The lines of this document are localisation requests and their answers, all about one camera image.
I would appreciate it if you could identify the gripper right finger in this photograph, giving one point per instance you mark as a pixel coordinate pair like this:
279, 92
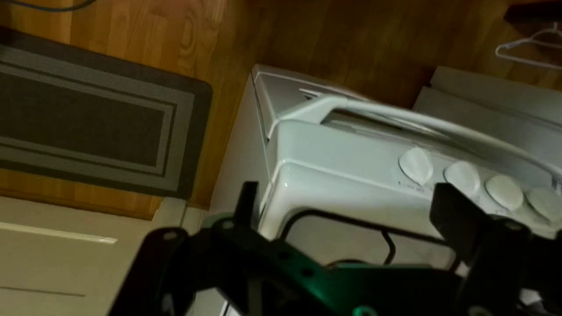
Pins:
496, 245

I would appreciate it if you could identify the white cabinet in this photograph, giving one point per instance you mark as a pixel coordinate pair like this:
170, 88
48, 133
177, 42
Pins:
491, 98

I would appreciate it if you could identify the white oven door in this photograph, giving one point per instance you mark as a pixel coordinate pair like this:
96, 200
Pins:
281, 94

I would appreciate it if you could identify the grey striped floor mat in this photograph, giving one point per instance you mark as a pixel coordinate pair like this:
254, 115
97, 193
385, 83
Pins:
88, 118

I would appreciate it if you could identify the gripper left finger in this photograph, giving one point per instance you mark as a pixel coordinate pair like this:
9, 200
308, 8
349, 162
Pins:
246, 259

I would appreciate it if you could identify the white stove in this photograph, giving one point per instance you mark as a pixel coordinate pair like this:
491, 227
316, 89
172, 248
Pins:
333, 184

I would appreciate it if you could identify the white stove knob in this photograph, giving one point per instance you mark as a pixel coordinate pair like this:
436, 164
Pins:
545, 202
462, 176
504, 192
415, 165

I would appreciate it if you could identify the beige drawer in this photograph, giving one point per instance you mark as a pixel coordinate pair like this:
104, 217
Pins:
66, 263

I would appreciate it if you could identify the black stove burner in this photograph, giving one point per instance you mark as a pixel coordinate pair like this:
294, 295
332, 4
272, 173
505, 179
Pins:
351, 221

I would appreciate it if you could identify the white clothes hanger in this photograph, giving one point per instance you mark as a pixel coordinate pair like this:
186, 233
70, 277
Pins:
527, 44

